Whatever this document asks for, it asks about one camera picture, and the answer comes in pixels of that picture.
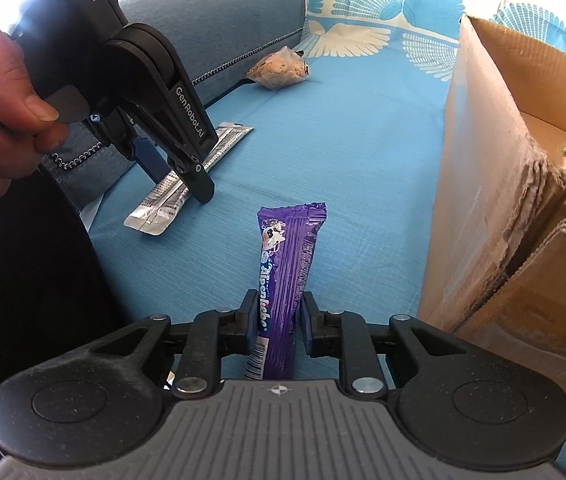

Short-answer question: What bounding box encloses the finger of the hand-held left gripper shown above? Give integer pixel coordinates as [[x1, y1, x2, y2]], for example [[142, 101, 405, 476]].
[[133, 77, 215, 205], [88, 110, 174, 181]]

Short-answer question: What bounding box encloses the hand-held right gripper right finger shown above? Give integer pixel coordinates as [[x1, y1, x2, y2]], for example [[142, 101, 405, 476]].
[[300, 292, 481, 396]]

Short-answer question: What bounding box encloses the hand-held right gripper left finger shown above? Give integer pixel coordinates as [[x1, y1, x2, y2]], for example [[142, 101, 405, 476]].
[[76, 289, 261, 396]]

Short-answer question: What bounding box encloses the silver snack bar wrapper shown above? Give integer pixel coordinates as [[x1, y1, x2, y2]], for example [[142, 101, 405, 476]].
[[123, 122, 255, 235]]

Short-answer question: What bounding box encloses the purple candy pack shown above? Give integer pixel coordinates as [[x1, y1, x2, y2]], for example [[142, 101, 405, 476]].
[[243, 202, 328, 381]]

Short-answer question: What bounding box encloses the cardboard box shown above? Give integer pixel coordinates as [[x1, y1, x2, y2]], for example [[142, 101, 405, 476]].
[[420, 14, 566, 413]]

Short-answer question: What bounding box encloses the blue sofa cushion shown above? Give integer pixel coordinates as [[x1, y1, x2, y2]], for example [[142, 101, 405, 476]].
[[38, 0, 309, 211]]

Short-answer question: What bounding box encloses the clear bag of peanut snack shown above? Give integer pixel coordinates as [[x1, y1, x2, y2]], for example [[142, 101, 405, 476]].
[[245, 46, 310, 92]]

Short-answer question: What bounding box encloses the person's dark clothing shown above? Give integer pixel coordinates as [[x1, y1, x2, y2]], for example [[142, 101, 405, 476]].
[[0, 160, 129, 480]]

